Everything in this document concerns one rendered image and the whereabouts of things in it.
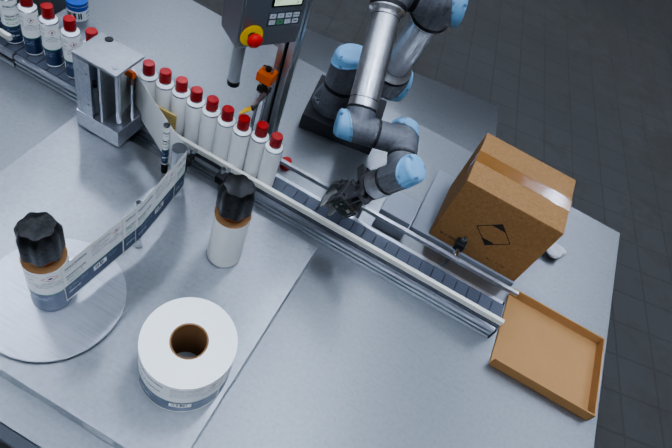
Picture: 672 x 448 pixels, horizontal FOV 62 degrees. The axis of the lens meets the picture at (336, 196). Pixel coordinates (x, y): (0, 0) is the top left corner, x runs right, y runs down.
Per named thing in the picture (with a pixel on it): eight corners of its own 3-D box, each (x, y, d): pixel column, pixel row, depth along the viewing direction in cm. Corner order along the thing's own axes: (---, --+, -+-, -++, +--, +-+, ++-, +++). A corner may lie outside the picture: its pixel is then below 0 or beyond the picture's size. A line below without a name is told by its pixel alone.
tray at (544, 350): (488, 364, 154) (495, 358, 150) (508, 294, 171) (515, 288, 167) (586, 421, 151) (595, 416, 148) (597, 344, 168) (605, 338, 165)
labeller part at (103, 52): (71, 53, 140) (70, 50, 139) (101, 34, 147) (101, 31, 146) (116, 79, 139) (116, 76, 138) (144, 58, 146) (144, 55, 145)
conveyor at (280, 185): (17, 62, 172) (15, 52, 169) (37, 50, 177) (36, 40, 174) (491, 333, 159) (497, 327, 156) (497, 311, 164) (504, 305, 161)
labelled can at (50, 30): (41, 62, 169) (31, 4, 154) (54, 54, 173) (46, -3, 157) (55, 70, 169) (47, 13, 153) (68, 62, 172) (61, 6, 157)
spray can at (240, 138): (225, 172, 163) (234, 123, 147) (226, 159, 166) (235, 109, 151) (243, 174, 164) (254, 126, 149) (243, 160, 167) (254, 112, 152)
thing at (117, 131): (77, 124, 158) (69, 52, 139) (108, 100, 167) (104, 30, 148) (118, 147, 157) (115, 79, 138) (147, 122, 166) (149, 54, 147)
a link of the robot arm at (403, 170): (429, 159, 138) (427, 188, 134) (396, 172, 145) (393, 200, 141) (408, 144, 134) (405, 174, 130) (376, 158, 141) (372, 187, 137)
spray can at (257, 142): (238, 170, 165) (249, 122, 149) (251, 163, 168) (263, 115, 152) (250, 182, 163) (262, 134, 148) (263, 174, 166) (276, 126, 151)
